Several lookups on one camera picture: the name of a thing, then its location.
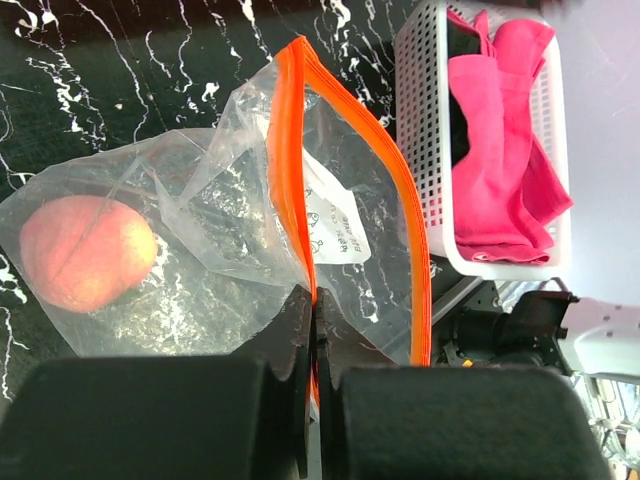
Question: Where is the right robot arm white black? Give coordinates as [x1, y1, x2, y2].
[432, 291, 639, 384]

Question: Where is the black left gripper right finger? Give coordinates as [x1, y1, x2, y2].
[315, 289, 610, 479]

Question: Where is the pink cloth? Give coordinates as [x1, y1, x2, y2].
[447, 11, 573, 265]

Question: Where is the pink fake peach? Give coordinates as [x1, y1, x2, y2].
[19, 195, 158, 313]

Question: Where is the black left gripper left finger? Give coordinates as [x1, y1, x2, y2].
[1, 286, 312, 479]

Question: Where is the white perforated plastic basket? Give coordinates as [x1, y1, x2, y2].
[395, 1, 572, 281]

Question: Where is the clear zip bag orange seal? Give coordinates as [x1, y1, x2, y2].
[0, 35, 434, 406]

